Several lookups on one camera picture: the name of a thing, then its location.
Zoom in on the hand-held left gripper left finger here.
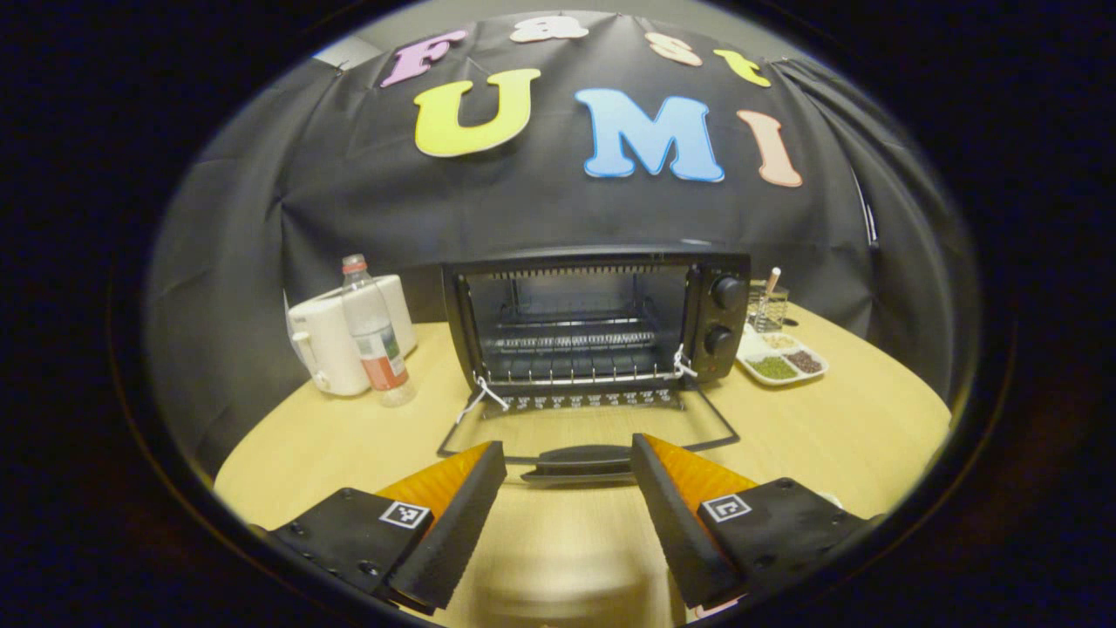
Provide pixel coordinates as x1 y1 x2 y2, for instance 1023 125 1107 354
248 440 508 613

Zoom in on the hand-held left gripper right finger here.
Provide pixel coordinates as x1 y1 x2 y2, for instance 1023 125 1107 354
629 433 890 611

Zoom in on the black electric oven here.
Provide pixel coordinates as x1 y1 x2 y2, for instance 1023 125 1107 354
434 251 752 486

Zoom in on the clear bottle with red label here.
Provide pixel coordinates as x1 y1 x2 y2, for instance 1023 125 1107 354
340 254 417 408

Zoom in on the white divided tray of beans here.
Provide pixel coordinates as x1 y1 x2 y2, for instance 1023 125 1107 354
735 329 830 388

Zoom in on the white toaster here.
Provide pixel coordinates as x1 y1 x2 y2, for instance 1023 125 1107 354
286 274 419 399

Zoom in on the black backdrop cloth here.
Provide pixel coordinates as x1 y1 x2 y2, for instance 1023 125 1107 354
148 10 982 476

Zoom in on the thin cable on backdrop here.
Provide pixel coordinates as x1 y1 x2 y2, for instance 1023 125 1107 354
850 166 881 256

